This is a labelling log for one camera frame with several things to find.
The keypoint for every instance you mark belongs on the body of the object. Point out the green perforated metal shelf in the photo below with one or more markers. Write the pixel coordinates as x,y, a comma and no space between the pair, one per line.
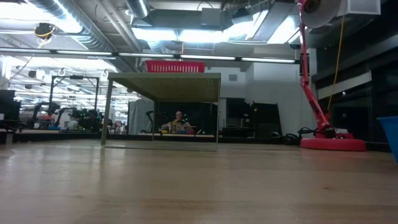
171,87

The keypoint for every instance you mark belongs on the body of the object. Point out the red plastic basket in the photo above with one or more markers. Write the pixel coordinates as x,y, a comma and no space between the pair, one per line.
174,66

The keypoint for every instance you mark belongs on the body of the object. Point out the red desk lamp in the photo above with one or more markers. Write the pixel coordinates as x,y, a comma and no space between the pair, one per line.
332,144

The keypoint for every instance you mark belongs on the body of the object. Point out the person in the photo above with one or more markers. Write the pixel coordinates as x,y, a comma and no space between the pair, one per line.
178,119

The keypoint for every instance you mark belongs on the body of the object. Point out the black cabinet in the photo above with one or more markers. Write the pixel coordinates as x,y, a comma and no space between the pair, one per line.
264,118

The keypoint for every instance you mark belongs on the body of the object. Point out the black robot arms cluster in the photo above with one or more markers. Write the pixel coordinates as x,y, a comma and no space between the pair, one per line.
84,119

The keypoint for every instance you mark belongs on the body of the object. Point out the long white light bar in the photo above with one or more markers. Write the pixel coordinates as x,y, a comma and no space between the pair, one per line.
77,53

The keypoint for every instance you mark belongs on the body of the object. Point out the black monitor screen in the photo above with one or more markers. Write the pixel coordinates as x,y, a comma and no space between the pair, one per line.
9,105

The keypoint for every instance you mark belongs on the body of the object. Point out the blue plastic basket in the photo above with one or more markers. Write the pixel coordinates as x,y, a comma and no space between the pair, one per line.
390,137

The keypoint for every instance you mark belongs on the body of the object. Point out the black aluminium table frame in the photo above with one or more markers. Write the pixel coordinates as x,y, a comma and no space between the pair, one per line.
62,136

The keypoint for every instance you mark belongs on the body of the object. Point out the black metal stand frame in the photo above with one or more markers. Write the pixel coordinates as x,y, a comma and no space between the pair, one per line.
51,93

